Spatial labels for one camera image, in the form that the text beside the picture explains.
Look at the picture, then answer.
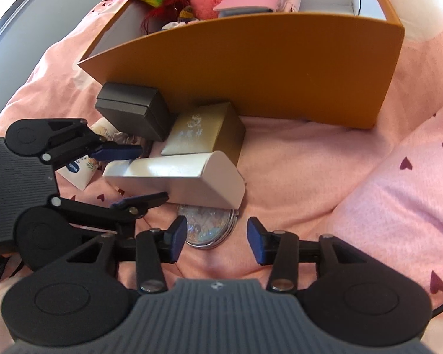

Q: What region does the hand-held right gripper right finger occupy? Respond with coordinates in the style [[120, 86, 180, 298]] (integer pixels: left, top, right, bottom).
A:
[[247, 217, 370, 292]]

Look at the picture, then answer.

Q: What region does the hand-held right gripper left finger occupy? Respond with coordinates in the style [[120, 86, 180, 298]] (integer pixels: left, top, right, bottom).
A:
[[68, 217, 188, 294]]

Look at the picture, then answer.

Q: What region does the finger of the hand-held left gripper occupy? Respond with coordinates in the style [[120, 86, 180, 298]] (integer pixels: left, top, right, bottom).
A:
[[41, 119, 144, 166], [52, 192, 169, 234]]

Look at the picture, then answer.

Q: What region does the round glitter mirror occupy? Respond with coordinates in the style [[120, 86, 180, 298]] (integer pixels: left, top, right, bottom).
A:
[[176, 204, 239, 250]]

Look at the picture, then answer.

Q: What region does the white plastic packet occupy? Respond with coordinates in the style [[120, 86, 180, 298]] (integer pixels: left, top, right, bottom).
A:
[[55, 117, 115, 191]]

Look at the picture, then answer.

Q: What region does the black box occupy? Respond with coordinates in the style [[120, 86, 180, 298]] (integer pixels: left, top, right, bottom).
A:
[[95, 83, 172, 142]]

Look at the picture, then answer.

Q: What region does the long white box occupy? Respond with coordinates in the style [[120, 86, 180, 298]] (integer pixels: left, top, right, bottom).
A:
[[102, 150, 245, 211]]

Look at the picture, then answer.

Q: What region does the orange cardboard box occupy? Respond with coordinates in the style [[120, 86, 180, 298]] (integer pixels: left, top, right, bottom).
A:
[[77, 0, 406, 130]]

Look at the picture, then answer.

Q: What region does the gold box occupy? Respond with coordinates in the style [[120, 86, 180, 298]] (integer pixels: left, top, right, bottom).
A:
[[160, 102, 247, 166]]

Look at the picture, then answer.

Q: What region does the dark patterned cloth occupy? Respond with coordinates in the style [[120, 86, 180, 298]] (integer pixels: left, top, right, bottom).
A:
[[0, 253, 25, 297]]

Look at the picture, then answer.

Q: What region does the pink plush ball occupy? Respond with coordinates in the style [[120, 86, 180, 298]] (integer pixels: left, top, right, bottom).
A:
[[189, 0, 233, 21]]

